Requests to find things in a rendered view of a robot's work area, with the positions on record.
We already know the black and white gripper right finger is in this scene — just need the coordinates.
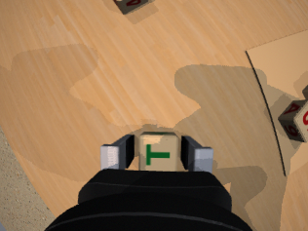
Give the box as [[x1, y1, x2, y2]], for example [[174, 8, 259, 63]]
[[180, 135, 213, 173]]

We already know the beige flat mat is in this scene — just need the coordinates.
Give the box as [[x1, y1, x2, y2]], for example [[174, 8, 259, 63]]
[[246, 30, 308, 176]]

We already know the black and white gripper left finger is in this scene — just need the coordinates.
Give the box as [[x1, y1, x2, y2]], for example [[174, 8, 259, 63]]
[[100, 135, 135, 170]]

